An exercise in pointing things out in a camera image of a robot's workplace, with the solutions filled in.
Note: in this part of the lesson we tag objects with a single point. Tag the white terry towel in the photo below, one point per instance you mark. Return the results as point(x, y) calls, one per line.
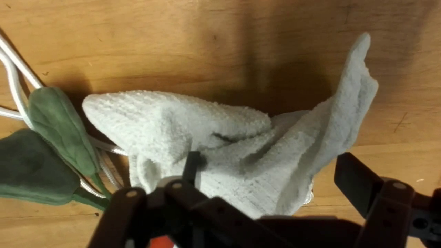
point(228, 139)

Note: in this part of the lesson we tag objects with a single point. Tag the orange plush ball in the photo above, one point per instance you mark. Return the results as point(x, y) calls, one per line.
point(162, 243)

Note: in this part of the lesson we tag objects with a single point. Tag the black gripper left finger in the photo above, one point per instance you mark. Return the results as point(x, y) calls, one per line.
point(151, 216)

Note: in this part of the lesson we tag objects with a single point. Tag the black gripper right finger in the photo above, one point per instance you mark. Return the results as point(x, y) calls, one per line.
point(390, 216)

